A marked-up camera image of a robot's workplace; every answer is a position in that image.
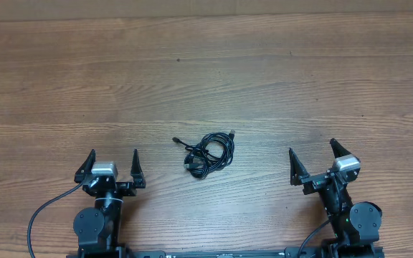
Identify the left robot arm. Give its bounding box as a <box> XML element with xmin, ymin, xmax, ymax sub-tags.
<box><xmin>73</xmin><ymin>150</ymin><xmax>146</xmax><ymax>258</ymax></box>

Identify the black USB-A to C cable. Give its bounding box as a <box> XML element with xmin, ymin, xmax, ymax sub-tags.
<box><xmin>179</xmin><ymin>130</ymin><xmax>235</xmax><ymax>179</ymax></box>

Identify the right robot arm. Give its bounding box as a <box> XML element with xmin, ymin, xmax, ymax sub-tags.
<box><xmin>288</xmin><ymin>138</ymin><xmax>384</xmax><ymax>257</ymax></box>

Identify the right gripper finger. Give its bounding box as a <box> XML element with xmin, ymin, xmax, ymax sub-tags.
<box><xmin>289</xmin><ymin>148</ymin><xmax>310</xmax><ymax>186</ymax></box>
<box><xmin>330</xmin><ymin>138</ymin><xmax>351</xmax><ymax>158</ymax></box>

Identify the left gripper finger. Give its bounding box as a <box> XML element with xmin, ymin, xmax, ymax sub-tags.
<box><xmin>130</xmin><ymin>149</ymin><xmax>146</xmax><ymax>188</ymax></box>
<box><xmin>74</xmin><ymin>149</ymin><xmax>96</xmax><ymax>183</ymax></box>

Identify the black USB-C cable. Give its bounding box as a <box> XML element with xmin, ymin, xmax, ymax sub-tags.
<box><xmin>172</xmin><ymin>136</ymin><xmax>225</xmax><ymax>169</ymax></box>

